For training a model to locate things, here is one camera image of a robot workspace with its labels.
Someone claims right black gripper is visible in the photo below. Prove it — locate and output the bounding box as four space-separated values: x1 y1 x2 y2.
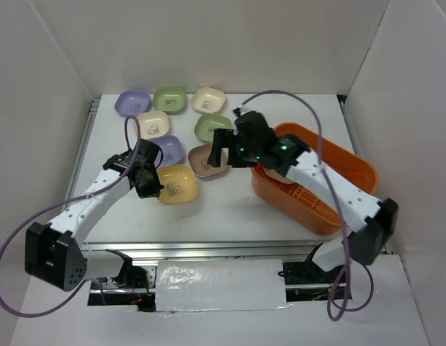
207 128 260 167

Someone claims yellow plate front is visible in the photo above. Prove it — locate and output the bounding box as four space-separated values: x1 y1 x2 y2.
157 164 198 205

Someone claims purple plate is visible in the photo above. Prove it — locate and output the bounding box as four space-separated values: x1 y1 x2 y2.
114 90 151 116
151 135 184 168

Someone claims brown plate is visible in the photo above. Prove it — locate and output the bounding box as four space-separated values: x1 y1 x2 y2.
188 143 228 178
263 167 294 185

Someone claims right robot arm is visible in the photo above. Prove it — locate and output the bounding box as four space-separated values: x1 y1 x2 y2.
208 111 399 283

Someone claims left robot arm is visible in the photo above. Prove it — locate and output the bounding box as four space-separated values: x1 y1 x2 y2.
24 139 163 292

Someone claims orange plastic bin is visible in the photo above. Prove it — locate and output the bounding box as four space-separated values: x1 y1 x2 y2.
251 139 380 236

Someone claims green plate middle right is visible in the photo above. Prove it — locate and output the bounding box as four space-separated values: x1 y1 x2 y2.
194 114 233 143

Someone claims green plate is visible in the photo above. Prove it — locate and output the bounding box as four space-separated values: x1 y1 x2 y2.
153 86 187 114
194 114 233 143

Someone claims cream plate back right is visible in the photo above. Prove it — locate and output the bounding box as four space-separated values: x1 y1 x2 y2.
190 86 226 113

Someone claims cream plate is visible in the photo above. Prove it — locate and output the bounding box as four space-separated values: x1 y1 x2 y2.
190 86 226 113
135 110 171 140

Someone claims cream plate middle left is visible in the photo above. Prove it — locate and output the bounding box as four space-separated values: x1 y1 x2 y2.
135 110 171 140

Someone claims green plate back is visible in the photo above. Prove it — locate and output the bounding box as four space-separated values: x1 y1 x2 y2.
153 86 187 114

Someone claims white foil cover sheet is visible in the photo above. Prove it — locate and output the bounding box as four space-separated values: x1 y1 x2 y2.
155 259 287 312

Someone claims aluminium rail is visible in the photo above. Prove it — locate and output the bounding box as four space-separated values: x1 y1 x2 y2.
82 240 322 262

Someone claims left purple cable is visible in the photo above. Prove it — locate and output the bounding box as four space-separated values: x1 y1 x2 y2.
0 115 143 319

